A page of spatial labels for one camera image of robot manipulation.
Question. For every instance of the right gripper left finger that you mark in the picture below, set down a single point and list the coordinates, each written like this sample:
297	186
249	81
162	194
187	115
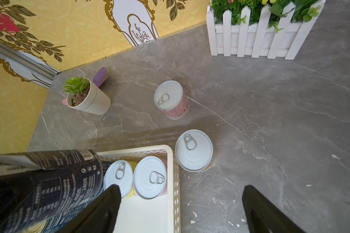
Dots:
98	217

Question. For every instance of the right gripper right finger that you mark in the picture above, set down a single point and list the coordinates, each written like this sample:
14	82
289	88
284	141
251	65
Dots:
263	216

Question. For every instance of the yellow small can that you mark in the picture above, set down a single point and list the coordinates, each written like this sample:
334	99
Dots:
121	173
195	151

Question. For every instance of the blue tin can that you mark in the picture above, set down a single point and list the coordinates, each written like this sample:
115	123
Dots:
52	225

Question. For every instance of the pink small can front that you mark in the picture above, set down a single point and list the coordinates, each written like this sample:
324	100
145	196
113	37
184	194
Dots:
150	177

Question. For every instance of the pink small can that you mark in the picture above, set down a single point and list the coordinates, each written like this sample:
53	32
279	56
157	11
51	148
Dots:
170	98
150	177

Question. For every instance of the dark tomato tin can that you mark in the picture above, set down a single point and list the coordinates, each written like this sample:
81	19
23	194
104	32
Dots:
35	186

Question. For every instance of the yellow small can front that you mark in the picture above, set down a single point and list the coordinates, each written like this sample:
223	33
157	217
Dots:
195	151

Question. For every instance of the pink small can back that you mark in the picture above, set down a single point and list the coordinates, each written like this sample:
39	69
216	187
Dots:
170	98

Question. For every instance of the white plastic basket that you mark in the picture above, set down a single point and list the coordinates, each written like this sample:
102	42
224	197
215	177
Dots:
159	215

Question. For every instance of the potted succulent white pot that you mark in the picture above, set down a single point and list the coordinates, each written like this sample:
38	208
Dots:
96	102

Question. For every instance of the flower box white fence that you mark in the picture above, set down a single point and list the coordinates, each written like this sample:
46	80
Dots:
272	29

